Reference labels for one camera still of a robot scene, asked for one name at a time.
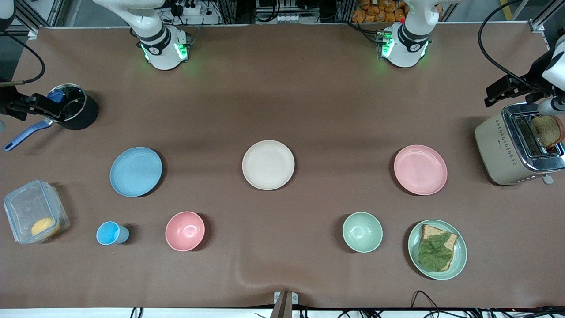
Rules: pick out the blue cup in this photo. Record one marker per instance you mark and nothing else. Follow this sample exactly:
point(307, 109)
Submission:
point(109, 233)

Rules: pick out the brown bread slice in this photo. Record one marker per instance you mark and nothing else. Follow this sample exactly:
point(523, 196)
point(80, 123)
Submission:
point(429, 230)

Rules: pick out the glass lid with blue knob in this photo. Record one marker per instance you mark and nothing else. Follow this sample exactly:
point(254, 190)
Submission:
point(73, 99)

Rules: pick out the brown toast slice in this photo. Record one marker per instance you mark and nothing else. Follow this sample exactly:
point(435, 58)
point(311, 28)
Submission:
point(547, 130)

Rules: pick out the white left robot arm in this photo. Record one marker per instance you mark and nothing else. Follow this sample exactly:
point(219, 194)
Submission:
point(406, 48)

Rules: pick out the white power strip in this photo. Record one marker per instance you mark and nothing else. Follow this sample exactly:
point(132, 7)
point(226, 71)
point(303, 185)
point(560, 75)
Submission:
point(190, 9)

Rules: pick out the orange fruit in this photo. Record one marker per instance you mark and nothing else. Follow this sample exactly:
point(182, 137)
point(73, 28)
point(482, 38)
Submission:
point(45, 227)

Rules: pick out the beige and chrome toaster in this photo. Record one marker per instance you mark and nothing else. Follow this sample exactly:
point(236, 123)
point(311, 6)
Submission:
point(496, 150)

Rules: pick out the brown table cloth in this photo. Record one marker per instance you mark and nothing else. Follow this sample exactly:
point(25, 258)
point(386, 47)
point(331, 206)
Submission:
point(309, 88)

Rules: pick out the aluminium frame post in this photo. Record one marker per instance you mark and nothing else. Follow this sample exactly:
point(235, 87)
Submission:
point(547, 15)
point(35, 13)

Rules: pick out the clear plastic container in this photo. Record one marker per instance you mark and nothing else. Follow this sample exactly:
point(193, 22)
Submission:
point(26, 207)

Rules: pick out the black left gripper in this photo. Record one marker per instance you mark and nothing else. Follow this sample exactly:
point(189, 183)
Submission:
point(531, 82)

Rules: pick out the pink plate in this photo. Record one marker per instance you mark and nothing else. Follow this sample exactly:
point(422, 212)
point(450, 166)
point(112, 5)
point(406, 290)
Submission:
point(420, 170)

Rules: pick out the pink bowl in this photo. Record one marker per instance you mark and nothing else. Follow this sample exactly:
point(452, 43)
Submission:
point(185, 231)

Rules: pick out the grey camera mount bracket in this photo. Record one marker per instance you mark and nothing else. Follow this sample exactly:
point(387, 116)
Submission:
point(283, 304)

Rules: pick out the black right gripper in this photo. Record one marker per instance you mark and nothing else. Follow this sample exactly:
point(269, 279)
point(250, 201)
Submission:
point(9, 106)

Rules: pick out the green lettuce leaf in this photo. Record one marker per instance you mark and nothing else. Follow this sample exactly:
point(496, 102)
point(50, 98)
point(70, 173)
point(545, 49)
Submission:
point(435, 254)

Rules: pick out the blue plate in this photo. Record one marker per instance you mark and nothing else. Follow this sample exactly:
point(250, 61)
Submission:
point(136, 172)

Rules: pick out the bag of orange buns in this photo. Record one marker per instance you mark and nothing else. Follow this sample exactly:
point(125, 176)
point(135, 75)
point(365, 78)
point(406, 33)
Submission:
point(375, 11)

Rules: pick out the green bowl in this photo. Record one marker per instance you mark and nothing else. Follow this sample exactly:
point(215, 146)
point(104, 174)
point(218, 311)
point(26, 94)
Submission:
point(362, 232)

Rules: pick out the beige plate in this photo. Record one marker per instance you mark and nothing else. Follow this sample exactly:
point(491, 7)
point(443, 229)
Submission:
point(268, 165)

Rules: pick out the green plate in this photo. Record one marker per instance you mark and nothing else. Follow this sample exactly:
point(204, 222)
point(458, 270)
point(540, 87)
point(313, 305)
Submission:
point(460, 258)

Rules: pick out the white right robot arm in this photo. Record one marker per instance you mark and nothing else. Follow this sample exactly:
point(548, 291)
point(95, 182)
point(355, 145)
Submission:
point(161, 53)

